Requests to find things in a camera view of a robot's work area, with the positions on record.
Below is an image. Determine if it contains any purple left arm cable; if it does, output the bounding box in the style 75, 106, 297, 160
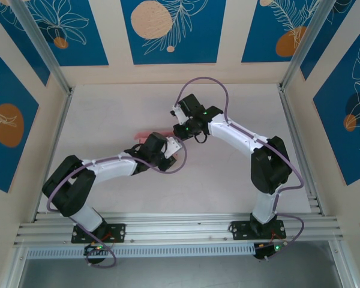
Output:
46, 138, 188, 268

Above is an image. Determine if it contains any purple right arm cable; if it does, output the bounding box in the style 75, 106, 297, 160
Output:
174, 76, 305, 262

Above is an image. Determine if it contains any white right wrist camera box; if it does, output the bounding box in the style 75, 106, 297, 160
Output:
169, 104, 187, 125

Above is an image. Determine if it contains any blue poster with peach circle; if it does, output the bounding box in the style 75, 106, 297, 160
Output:
121, 0, 227, 65

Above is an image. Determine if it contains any aluminium frame bar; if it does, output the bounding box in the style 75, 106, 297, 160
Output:
328, 239, 360, 288
0, 239, 29, 288

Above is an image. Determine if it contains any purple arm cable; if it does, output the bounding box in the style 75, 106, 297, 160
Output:
174, 76, 305, 262
46, 138, 188, 268

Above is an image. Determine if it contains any aluminium table side rail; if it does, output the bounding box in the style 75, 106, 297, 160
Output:
31, 88, 74, 223
277, 83, 325, 217

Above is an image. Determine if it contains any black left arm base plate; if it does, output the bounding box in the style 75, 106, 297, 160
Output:
71, 223, 127, 243

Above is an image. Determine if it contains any grey metal sheet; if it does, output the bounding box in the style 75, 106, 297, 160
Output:
17, 258, 349, 288

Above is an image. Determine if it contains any aluminium mounting rail beam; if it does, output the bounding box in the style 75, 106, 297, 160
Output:
13, 212, 344, 247

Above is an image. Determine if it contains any grey slotted cable duct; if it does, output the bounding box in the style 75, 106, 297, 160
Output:
26, 243, 256, 259

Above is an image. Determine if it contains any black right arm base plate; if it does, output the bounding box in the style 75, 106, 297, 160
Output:
230, 220, 287, 241

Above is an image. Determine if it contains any aluminium corner post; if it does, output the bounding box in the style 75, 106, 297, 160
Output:
10, 0, 74, 97
280, 0, 356, 91

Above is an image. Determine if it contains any blue floral wall poster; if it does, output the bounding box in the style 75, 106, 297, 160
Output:
241, 0, 319, 64
313, 28, 360, 186
0, 0, 51, 87
0, 41, 40, 193
299, 0, 358, 81
26, 0, 110, 67

